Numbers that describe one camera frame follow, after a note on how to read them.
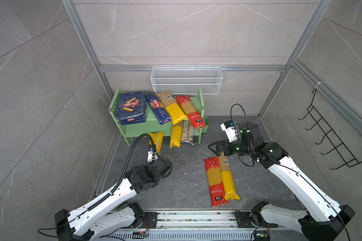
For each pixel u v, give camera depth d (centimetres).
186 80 101
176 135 90
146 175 50
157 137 83
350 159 58
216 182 84
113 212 57
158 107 82
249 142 51
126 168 48
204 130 107
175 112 81
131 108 79
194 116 78
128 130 96
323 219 38
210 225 73
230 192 78
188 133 90
